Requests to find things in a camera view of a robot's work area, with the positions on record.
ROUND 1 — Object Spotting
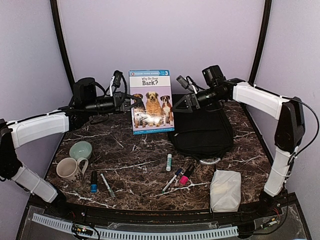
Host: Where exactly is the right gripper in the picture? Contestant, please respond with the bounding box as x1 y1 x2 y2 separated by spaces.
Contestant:
171 86 224 113

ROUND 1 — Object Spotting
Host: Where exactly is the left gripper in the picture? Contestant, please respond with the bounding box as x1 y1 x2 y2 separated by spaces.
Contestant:
84 91 142 116

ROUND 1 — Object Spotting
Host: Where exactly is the dog picture book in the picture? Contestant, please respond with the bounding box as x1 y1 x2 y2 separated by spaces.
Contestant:
128 69 175 135

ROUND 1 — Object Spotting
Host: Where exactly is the black student bag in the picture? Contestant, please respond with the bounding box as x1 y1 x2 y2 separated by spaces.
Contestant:
167 108 234 161

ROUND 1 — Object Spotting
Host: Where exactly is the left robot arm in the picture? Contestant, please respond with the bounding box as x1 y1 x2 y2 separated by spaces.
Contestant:
0 71 141 218

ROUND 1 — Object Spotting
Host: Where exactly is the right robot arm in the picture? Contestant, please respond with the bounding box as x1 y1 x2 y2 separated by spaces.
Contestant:
172 65 306 197

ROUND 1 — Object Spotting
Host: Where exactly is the white glue stick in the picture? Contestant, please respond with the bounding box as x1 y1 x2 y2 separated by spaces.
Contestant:
165 153 172 172

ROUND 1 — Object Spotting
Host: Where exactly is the white pen blue cap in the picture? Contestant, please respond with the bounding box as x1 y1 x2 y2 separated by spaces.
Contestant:
161 168 183 194

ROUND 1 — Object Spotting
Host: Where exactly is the green ceramic bowl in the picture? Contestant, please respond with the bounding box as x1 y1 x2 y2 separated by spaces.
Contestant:
69 141 93 160

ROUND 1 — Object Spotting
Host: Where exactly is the black marker blue cap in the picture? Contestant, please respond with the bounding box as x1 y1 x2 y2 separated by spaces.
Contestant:
90 170 98 193

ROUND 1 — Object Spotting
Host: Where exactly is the white cloth pouch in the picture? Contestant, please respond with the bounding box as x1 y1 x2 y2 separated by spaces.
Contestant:
209 169 242 213

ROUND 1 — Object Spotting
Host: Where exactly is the white thin pen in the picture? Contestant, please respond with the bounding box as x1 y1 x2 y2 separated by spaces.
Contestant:
100 173 116 198

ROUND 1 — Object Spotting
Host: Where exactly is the cream patterned mug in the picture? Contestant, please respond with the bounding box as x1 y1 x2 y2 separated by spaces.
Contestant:
56 157 89 191

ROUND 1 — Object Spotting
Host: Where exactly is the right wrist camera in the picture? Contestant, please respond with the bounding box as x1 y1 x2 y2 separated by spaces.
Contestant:
176 75 195 92

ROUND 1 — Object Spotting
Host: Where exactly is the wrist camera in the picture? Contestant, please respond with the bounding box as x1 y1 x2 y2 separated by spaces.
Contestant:
176 75 195 92
109 70 123 96

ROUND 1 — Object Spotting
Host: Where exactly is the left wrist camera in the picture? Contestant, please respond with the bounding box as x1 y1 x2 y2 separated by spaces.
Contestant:
109 70 123 96

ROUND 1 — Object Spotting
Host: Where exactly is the left black frame post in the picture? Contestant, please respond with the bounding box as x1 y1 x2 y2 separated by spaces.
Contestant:
50 0 75 90

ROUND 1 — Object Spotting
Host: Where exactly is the black frame post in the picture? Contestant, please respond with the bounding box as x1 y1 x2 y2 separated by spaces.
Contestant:
50 0 75 90
248 0 272 86

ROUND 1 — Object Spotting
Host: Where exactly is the right black frame post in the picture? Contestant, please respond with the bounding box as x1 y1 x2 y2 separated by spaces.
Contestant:
248 0 272 86

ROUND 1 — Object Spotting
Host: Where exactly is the black front rail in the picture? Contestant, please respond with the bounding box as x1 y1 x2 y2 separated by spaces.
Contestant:
27 193 298 226

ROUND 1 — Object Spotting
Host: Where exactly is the white slotted cable duct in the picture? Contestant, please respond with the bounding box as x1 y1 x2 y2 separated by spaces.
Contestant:
31 213 239 240

